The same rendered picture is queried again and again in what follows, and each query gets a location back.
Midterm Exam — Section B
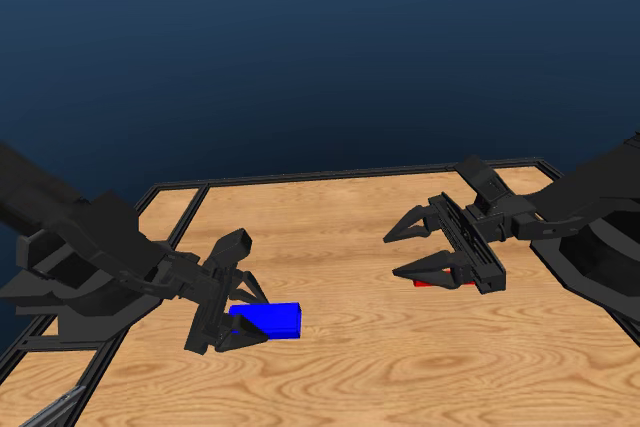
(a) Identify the black table frame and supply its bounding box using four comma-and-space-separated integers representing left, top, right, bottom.
0, 159, 640, 427

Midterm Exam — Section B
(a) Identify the blue hollow socket block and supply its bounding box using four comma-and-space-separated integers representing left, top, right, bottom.
228, 301, 303, 341

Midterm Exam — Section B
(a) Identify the silver aluminium rail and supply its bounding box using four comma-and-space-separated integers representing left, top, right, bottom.
19, 385, 87, 427

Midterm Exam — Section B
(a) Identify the thin red peg bar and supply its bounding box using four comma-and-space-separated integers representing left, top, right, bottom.
413, 269, 476, 289

